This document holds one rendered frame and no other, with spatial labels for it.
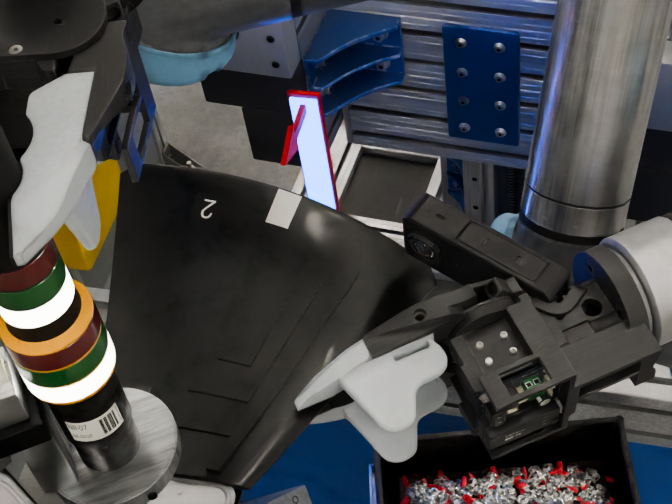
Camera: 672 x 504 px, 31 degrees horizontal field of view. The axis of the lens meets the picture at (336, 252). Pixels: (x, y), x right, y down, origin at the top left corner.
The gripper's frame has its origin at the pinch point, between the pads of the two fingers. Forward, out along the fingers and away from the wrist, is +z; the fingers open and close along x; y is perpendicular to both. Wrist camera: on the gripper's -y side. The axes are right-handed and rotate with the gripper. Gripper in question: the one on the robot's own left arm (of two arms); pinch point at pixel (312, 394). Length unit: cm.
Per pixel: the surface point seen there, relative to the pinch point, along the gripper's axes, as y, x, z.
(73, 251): -32.2, 20.4, 11.1
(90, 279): -99, 118, 14
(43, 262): 2.6, -25.6, 10.7
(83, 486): 4.7, -9.8, 13.6
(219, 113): -138, 134, -24
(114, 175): -38.5, 20.3, 5.3
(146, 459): 4.7, -9.8, 10.2
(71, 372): 4.1, -19.3, 11.6
